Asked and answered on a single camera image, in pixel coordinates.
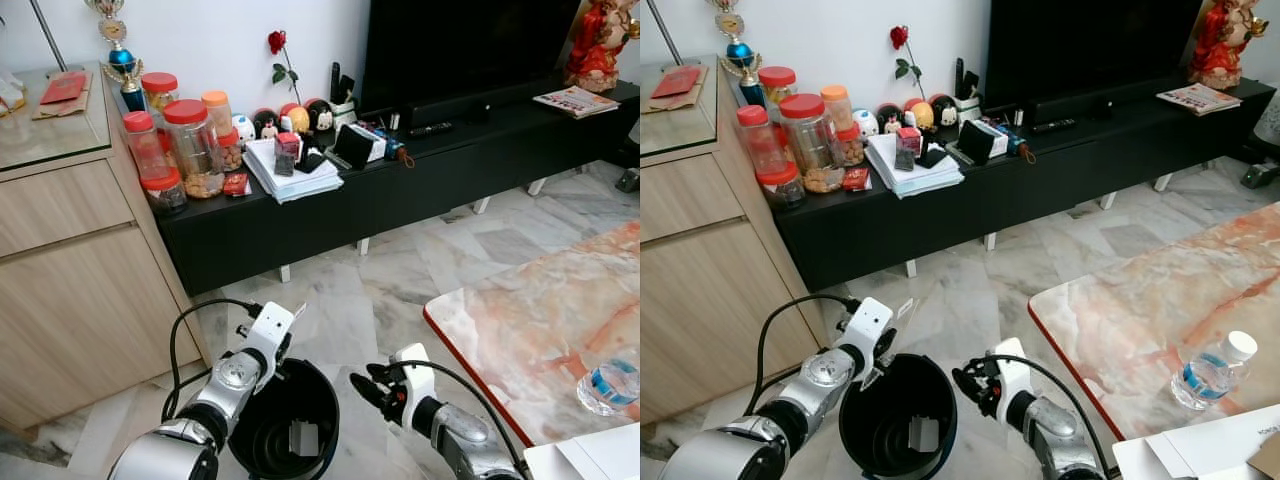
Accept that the black TV console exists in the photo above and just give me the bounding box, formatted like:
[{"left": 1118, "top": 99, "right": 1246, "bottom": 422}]
[
  {"left": 105, "top": 78, "right": 641, "bottom": 298},
  {"left": 735, "top": 76, "right": 1279, "bottom": 294}
]

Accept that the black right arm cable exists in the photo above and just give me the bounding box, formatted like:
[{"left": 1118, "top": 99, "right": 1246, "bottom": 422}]
[
  {"left": 398, "top": 358, "right": 533, "bottom": 477},
  {"left": 983, "top": 352, "right": 1117, "bottom": 477}
]

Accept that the red and white magazine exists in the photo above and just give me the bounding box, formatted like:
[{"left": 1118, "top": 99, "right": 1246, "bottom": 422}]
[
  {"left": 1157, "top": 83, "right": 1244, "bottom": 117},
  {"left": 533, "top": 86, "right": 621, "bottom": 120}
]

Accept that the orange lid snack jar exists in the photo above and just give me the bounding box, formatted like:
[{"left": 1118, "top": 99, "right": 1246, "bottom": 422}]
[
  {"left": 820, "top": 85, "right": 854, "bottom": 137},
  {"left": 200, "top": 90, "right": 237, "bottom": 142}
]

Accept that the large red lid snack jar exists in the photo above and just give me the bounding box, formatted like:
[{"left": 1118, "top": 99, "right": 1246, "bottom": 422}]
[
  {"left": 162, "top": 98, "right": 227, "bottom": 200},
  {"left": 778, "top": 93, "right": 842, "bottom": 195}
]

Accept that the black flat screen television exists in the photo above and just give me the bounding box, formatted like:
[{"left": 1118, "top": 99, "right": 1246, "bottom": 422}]
[
  {"left": 985, "top": 0, "right": 1203, "bottom": 114},
  {"left": 358, "top": 0, "right": 583, "bottom": 117}
]

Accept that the red and gold figurine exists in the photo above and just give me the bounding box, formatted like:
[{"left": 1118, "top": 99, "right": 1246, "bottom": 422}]
[
  {"left": 565, "top": 0, "right": 641, "bottom": 93},
  {"left": 1188, "top": 0, "right": 1269, "bottom": 91}
]

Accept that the white paper stack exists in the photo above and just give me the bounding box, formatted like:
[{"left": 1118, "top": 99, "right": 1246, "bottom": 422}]
[
  {"left": 243, "top": 138, "right": 345, "bottom": 205},
  {"left": 865, "top": 133, "right": 967, "bottom": 200}
]

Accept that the black soundbar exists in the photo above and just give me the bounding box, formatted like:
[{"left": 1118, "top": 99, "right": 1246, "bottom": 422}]
[
  {"left": 405, "top": 95, "right": 493, "bottom": 130},
  {"left": 1030, "top": 92, "right": 1113, "bottom": 127}
]

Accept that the flat brown cardboard box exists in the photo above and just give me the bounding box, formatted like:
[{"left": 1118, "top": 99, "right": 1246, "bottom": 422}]
[{"left": 1245, "top": 432, "right": 1280, "bottom": 480}]

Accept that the light wooden cabinet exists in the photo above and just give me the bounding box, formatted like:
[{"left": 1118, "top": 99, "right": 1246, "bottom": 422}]
[
  {"left": 640, "top": 58, "right": 833, "bottom": 453},
  {"left": 0, "top": 62, "right": 213, "bottom": 433}
]

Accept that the red artificial rose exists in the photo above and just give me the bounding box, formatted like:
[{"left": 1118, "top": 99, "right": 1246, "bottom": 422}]
[
  {"left": 888, "top": 25, "right": 927, "bottom": 102},
  {"left": 265, "top": 30, "right": 302, "bottom": 107}
]

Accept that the small red lid snack jar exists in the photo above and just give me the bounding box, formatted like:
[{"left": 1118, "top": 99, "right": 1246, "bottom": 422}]
[
  {"left": 835, "top": 122, "right": 867, "bottom": 168},
  {"left": 215, "top": 127, "right": 247, "bottom": 172}
]

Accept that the white paper envelope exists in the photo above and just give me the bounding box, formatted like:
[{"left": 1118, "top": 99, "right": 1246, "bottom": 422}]
[
  {"left": 1112, "top": 416, "right": 1280, "bottom": 480},
  {"left": 522, "top": 422, "right": 641, "bottom": 480}
]

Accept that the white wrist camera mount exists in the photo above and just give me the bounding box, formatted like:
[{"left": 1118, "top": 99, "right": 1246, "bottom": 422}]
[
  {"left": 838, "top": 297, "right": 895, "bottom": 362},
  {"left": 240, "top": 302, "right": 299, "bottom": 367},
  {"left": 390, "top": 343, "right": 439, "bottom": 427},
  {"left": 990, "top": 338, "right": 1034, "bottom": 422}
]

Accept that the small red grey box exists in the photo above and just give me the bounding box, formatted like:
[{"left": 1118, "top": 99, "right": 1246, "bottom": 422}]
[
  {"left": 895, "top": 127, "right": 924, "bottom": 172},
  {"left": 273, "top": 132, "right": 302, "bottom": 179}
]

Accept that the short red lid snack jar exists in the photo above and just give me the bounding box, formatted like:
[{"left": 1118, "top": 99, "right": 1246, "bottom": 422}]
[
  {"left": 140, "top": 168, "right": 190, "bottom": 217},
  {"left": 757, "top": 163, "right": 807, "bottom": 210}
]

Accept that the black wallet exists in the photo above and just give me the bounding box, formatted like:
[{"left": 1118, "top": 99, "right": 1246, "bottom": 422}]
[
  {"left": 333, "top": 122, "right": 376, "bottom": 170},
  {"left": 957, "top": 118, "right": 998, "bottom": 165}
]

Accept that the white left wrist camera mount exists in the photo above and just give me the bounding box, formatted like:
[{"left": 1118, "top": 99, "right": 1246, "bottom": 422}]
[
  {"left": 240, "top": 302, "right": 299, "bottom": 367},
  {"left": 838, "top": 297, "right": 895, "bottom": 362}
]

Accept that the black rubbish bin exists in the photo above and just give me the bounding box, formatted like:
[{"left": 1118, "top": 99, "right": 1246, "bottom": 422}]
[
  {"left": 838, "top": 352, "right": 959, "bottom": 480},
  {"left": 228, "top": 358, "right": 342, "bottom": 480}
]

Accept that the brown envelope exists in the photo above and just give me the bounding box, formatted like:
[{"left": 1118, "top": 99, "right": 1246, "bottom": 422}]
[
  {"left": 30, "top": 72, "right": 97, "bottom": 122},
  {"left": 648, "top": 65, "right": 712, "bottom": 114}
]

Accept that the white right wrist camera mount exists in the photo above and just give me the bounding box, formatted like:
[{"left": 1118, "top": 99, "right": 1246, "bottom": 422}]
[
  {"left": 390, "top": 343, "right": 439, "bottom": 427},
  {"left": 990, "top": 338, "right": 1034, "bottom": 422}
]

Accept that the gold and blue trophy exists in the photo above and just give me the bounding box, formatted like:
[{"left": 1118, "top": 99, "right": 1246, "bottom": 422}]
[
  {"left": 85, "top": 0, "right": 149, "bottom": 112},
  {"left": 712, "top": 0, "right": 767, "bottom": 109}
]

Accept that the thin metal pole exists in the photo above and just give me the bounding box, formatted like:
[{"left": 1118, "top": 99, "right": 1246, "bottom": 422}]
[
  {"left": 28, "top": 0, "right": 57, "bottom": 74},
  {"left": 645, "top": 0, "right": 687, "bottom": 67}
]

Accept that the holder with black remotes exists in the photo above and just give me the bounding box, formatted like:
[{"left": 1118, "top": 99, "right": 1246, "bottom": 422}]
[
  {"left": 328, "top": 62, "right": 360, "bottom": 127},
  {"left": 952, "top": 57, "right": 984, "bottom": 122}
]

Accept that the clear plastic water bottle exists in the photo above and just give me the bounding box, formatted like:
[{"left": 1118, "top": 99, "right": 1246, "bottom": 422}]
[
  {"left": 577, "top": 350, "right": 641, "bottom": 418},
  {"left": 1172, "top": 330, "right": 1260, "bottom": 412}
]

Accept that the red envelope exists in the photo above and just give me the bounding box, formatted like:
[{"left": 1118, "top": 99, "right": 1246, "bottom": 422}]
[
  {"left": 38, "top": 72, "right": 90, "bottom": 107},
  {"left": 650, "top": 67, "right": 704, "bottom": 100}
]

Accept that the small white box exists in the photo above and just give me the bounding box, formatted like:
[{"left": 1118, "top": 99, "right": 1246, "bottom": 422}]
[
  {"left": 352, "top": 122, "right": 390, "bottom": 162},
  {"left": 977, "top": 118, "right": 1014, "bottom": 157}
]

